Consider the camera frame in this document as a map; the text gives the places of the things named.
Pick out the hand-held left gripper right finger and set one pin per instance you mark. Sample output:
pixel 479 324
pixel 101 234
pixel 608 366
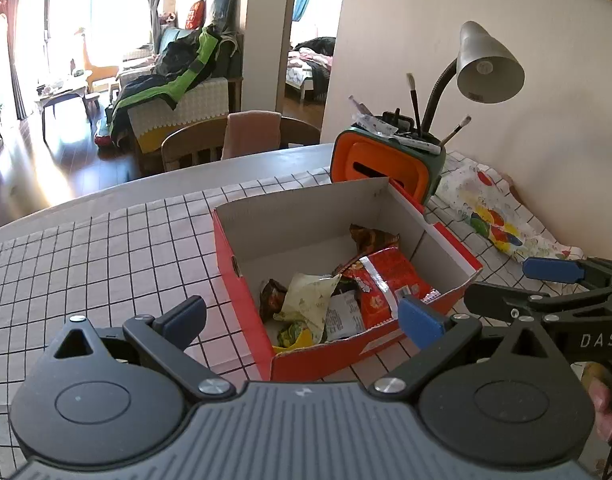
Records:
pixel 420 321

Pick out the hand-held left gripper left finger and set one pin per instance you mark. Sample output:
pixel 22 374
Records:
pixel 186 317

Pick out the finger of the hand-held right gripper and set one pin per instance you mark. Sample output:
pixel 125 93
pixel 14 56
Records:
pixel 500 301
pixel 555 270

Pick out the red snack packet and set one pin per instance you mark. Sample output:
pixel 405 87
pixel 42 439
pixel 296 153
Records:
pixel 385 280

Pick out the orange cardboard shoe box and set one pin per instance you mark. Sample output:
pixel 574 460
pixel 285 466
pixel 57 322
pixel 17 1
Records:
pixel 246 305

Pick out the white printed snack packet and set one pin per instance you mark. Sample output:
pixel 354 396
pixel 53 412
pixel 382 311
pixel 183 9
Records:
pixel 343 317

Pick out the small black snack packet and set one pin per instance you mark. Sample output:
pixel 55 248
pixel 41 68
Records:
pixel 272 300

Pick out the brown crinkled snack packet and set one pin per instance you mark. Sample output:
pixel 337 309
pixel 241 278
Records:
pixel 373 237

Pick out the gold snack packet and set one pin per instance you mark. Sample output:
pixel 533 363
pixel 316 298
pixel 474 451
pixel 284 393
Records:
pixel 306 341

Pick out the pale yellow snack packet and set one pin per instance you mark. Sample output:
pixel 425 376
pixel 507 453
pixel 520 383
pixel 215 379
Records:
pixel 306 300

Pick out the person's right hand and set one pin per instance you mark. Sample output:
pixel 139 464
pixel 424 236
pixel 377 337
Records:
pixel 601 402

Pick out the colourful printed cloth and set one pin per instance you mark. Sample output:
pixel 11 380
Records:
pixel 490 210

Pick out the checkered tablecloth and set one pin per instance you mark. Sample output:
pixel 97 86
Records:
pixel 111 260

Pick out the slanted paint brush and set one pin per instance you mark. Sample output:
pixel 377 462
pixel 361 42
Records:
pixel 455 130

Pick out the wooden chair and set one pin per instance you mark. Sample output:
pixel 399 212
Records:
pixel 191 142

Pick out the orange and green pen holder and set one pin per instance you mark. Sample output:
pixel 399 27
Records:
pixel 351 155

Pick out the pink towel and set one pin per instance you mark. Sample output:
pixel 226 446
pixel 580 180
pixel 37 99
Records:
pixel 251 132

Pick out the upright paint brush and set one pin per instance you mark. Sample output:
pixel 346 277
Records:
pixel 414 102

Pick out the grey gooseneck desk lamp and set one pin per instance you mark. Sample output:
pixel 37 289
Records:
pixel 485 65

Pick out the beige crochet sofa cover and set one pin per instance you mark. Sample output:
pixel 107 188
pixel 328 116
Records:
pixel 206 100

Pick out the green and black jacket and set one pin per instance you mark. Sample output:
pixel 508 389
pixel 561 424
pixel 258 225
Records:
pixel 186 75

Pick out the wooden coffee table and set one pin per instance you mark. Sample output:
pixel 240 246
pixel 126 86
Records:
pixel 61 92

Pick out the dark leather sofa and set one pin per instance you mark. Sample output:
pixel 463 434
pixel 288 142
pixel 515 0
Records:
pixel 171 37

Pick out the cluttered bed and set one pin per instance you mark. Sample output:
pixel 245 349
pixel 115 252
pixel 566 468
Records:
pixel 311 60

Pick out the giraffe figurine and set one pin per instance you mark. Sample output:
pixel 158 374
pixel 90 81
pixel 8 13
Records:
pixel 86 47

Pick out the red cushion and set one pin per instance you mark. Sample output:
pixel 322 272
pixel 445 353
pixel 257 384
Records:
pixel 195 15

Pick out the dark shiny cushion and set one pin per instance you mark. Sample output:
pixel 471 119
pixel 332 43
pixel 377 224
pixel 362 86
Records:
pixel 223 7

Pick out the grey window curtain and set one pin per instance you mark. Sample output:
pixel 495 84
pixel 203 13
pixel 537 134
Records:
pixel 156 0

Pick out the dark red curtain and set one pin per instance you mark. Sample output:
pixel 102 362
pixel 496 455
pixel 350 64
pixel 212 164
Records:
pixel 13 45

